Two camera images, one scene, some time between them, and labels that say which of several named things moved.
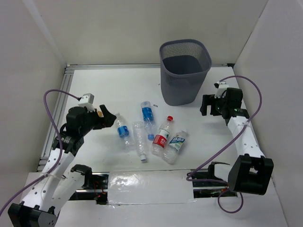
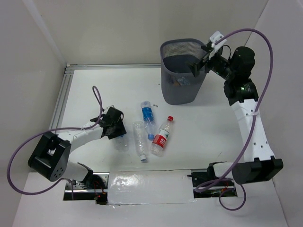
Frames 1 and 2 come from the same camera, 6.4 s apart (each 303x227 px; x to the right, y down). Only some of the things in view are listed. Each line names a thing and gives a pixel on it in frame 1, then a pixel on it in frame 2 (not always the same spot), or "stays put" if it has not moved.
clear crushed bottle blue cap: x=139 y=135 stays put
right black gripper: x=209 y=100 -> x=195 y=66
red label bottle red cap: x=160 y=139 stays put
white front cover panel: x=147 y=187 stays put
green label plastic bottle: x=170 y=155 -> x=183 y=81
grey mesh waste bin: x=184 y=65 stays put
